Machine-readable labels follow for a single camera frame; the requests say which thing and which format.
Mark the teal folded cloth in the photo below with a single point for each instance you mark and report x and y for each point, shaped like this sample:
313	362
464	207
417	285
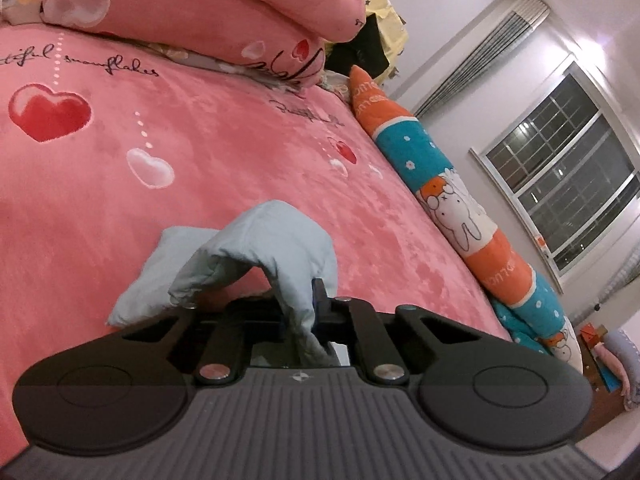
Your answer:
607	377

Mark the wooden cabinet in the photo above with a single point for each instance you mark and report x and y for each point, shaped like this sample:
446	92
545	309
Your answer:
592	355

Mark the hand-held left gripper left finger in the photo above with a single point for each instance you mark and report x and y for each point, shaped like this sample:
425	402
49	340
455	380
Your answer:
225	335

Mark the barred window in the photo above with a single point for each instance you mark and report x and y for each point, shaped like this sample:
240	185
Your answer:
565	160

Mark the pink heart print bed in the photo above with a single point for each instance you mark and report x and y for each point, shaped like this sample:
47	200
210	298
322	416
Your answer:
200	160

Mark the light blue down jacket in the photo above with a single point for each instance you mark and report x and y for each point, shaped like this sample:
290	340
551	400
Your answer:
280	240

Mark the grey curtain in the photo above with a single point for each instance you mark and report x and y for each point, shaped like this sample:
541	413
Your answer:
615	285
480	55

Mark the red orange box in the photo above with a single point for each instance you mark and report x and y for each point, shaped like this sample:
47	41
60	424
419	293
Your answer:
592	334

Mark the yellow star print cloth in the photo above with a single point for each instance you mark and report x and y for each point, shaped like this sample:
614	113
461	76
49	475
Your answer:
387	25

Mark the pink folded quilt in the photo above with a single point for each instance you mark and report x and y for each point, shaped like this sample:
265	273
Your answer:
200	5

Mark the long orange teal bolster pillow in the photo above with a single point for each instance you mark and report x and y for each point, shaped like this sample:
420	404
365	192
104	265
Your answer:
450	210

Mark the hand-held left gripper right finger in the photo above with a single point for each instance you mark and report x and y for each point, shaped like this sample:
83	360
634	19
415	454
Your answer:
320	305

